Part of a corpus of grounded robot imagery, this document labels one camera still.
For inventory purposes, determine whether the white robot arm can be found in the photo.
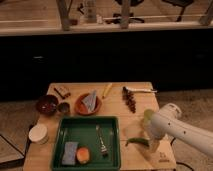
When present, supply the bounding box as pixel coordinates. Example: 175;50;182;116
143;103;213;158

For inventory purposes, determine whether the dark brown bowl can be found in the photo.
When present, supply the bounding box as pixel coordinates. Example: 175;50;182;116
36;95;59;116

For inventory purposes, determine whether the green pepper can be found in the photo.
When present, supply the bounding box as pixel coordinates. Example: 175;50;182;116
125;138;149;147

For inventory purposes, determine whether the green plastic tray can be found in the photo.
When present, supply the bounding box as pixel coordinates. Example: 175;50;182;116
50;116;121;171

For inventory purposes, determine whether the dark grape bunch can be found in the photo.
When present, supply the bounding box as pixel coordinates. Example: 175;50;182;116
122;87;136;113

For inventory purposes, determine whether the green paper cup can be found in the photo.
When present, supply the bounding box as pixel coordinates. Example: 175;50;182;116
143;109;154;126

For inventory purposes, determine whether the blue sponge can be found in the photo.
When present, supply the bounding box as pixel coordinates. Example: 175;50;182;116
62;141;78;165

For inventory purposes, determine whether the orange fruit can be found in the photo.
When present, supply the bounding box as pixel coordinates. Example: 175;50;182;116
76;147;90;164

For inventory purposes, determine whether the white handled utensil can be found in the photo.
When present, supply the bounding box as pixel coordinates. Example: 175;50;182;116
126;87;158;93

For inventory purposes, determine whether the metal fork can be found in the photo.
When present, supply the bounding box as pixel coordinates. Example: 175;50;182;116
96;125;108;157

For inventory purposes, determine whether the orange plate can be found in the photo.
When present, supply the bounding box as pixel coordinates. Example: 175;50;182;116
74;93;102;116

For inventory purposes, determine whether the white paper cup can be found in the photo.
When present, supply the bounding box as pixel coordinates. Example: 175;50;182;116
28;124;49;144

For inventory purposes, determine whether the grey folded cloth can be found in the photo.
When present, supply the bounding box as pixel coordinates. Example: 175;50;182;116
82;91;97;112

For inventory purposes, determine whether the small dark cup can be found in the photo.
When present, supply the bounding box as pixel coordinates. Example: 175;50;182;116
57;102;70;115

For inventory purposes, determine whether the brown chocolate bar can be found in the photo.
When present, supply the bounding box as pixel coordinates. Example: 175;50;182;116
54;86;71;99

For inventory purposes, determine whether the black cable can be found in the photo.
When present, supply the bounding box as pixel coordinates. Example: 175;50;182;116
170;135;195;171

